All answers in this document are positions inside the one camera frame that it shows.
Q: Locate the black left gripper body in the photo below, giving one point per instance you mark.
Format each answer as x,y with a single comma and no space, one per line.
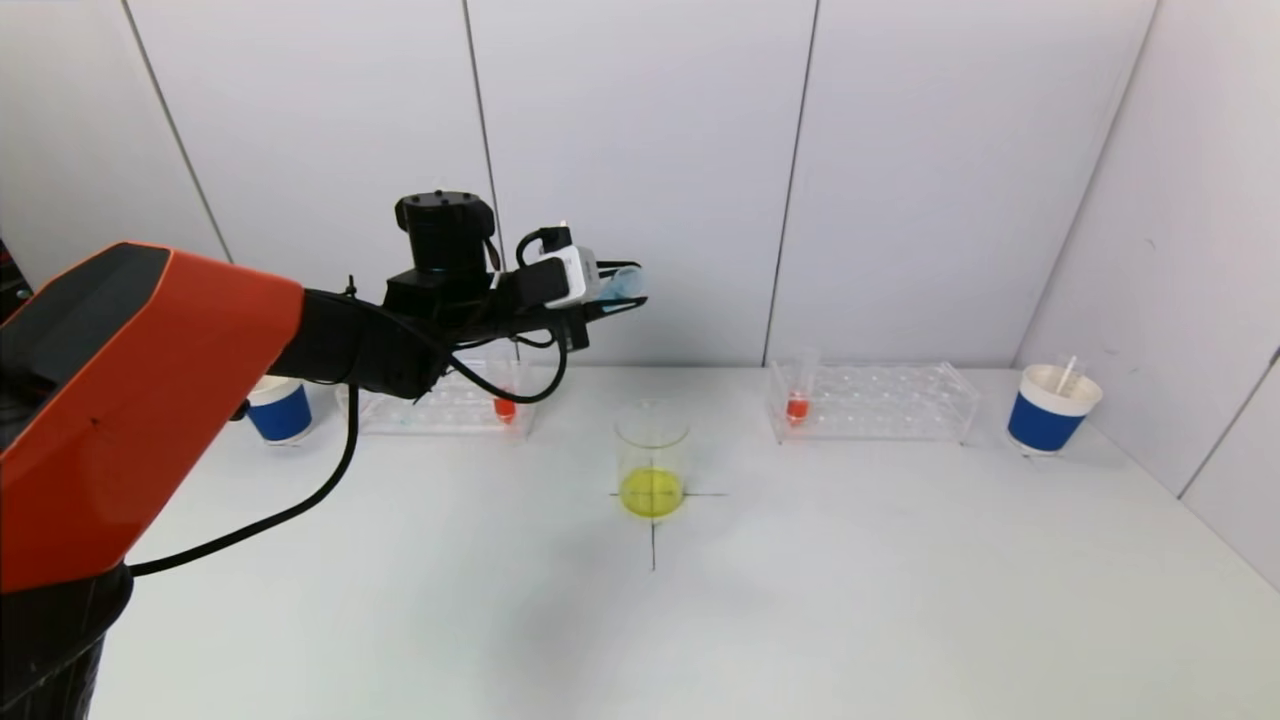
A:
578,322

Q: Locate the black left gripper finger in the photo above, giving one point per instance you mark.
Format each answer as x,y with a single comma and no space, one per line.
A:
615,308
620,265

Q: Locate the test tube with blue liquid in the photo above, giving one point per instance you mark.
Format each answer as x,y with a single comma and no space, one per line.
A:
625,283

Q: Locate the test tube with yellow pigment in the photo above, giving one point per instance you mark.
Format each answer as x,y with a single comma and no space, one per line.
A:
1068,375

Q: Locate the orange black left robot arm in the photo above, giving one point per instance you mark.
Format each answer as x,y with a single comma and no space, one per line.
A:
130,380

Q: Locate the test tube with red liquid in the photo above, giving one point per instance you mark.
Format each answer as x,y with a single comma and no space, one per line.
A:
796,408
505,405

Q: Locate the clear acrylic test tube rack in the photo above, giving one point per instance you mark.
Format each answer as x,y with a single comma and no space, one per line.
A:
880,415
450,418

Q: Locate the clear glass beaker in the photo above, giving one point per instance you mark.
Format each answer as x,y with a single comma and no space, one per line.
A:
652,490

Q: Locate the blue white paper cup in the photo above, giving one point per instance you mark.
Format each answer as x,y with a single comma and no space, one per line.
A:
1045,425
280,415

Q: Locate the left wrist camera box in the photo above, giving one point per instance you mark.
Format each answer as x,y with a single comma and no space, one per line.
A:
565,275

